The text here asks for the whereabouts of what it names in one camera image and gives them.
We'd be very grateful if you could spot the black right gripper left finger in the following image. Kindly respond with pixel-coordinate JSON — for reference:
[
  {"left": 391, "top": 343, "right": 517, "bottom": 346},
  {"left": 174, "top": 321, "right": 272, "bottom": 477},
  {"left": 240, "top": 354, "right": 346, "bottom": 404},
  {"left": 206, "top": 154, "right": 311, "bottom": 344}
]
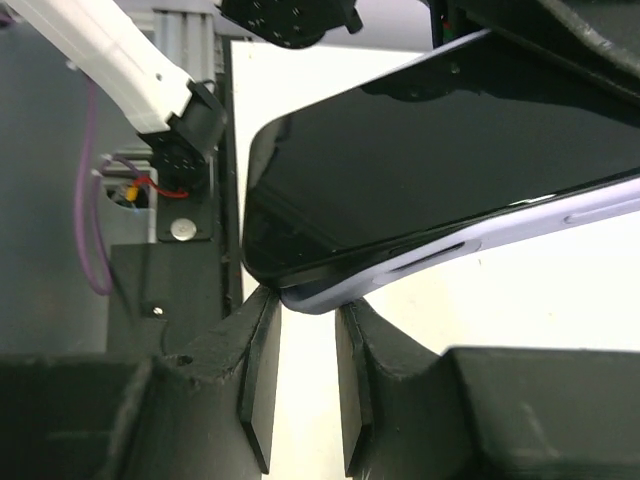
[{"left": 1, "top": 287, "right": 281, "bottom": 479}]

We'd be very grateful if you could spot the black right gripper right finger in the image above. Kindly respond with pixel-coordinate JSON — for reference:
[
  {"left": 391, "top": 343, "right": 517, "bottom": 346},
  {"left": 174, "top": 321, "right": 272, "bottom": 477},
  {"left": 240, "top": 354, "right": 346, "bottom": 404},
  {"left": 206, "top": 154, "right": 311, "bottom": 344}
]
[{"left": 335, "top": 300, "right": 639, "bottom": 479}]

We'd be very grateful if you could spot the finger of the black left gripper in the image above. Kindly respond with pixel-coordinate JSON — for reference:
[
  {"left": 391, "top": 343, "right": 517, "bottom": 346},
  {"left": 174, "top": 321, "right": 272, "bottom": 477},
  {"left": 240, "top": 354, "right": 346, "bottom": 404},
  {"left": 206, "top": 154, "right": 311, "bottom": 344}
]
[{"left": 429, "top": 0, "right": 639, "bottom": 100}]

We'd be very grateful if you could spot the black phone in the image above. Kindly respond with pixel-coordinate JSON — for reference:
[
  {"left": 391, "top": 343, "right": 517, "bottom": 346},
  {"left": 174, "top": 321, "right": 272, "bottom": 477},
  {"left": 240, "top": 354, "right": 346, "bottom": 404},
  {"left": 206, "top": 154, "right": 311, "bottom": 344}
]
[{"left": 242, "top": 30, "right": 639, "bottom": 314}]

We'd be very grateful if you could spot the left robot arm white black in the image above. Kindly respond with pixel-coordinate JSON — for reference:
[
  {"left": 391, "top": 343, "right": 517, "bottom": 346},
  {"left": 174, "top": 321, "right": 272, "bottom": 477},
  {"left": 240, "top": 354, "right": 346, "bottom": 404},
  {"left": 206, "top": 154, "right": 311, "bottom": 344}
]
[{"left": 12, "top": 1, "right": 639, "bottom": 198}]

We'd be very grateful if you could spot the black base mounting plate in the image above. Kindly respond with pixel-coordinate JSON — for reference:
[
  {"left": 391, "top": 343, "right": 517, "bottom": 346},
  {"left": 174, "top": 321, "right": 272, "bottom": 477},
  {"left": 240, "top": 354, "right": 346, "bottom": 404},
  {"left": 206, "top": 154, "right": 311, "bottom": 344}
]
[{"left": 107, "top": 40, "right": 243, "bottom": 356}]

